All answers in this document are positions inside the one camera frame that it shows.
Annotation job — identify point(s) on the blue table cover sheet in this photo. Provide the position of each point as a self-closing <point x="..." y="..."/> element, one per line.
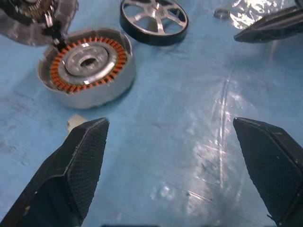
<point x="165" y="118"/>

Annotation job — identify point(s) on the small white object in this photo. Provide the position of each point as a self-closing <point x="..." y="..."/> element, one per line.
<point x="14" y="26"/>

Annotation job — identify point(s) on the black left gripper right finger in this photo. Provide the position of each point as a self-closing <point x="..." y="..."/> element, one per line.
<point x="274" y="170"/>

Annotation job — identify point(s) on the beige tape scrap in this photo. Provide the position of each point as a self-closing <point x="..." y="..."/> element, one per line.
<point x="74" y="121"/>

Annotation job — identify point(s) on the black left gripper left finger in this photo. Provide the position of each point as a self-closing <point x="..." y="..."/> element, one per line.
<point x="59" y="184"/>

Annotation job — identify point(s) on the black-rimmed silver spoked rotor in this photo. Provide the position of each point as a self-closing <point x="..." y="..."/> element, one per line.
<point x="151" y="40"/>

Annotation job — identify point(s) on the silver motor housing copper windings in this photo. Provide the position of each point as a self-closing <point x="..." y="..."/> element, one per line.
<point x="106" y="94"/>

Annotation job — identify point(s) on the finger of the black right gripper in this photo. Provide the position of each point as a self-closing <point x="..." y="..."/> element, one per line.
<point x="277" y="27"/>

